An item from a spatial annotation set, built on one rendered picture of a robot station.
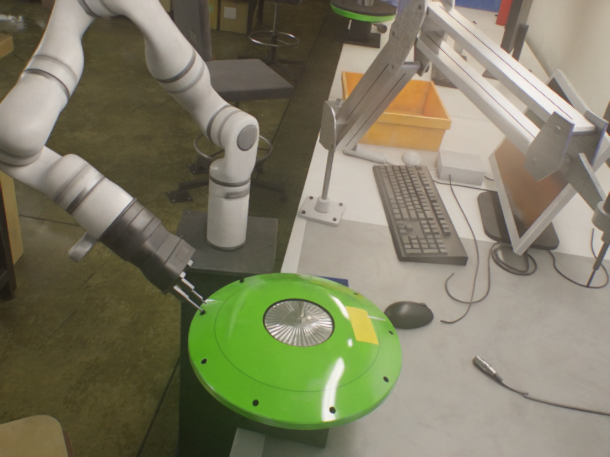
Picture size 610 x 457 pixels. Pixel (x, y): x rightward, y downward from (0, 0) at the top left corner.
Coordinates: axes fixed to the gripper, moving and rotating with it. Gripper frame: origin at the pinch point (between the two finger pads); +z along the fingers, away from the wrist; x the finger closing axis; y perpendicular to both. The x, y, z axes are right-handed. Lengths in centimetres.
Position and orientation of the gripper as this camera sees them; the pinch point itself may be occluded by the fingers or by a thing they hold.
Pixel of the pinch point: (204, 307)
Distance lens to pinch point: 94.5
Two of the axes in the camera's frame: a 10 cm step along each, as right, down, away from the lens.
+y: 6.5, -5.8, -4.8
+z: 7.3, 6.5, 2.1
